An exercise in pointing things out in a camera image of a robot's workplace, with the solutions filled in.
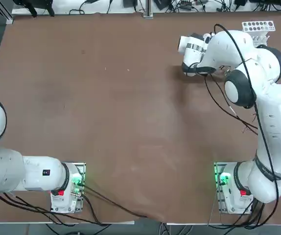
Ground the black cable from left base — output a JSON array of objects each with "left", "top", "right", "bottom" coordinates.
[{"left": 82, "top": 185, "right": 161, "bottom": 220}]

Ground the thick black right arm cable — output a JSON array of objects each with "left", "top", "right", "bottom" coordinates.
[{"left": 213, "top": 23, "right": 280, "bottom": 225}]

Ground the aluminium profile post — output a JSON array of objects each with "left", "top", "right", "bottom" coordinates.
[{"left": 142, "top": 0, "right": 154, "bottom": 18}]

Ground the white perforated test tube rack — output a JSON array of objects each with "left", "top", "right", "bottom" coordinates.
[{"left": 241, "top": 21, "right": 277, "bottom": 47}]

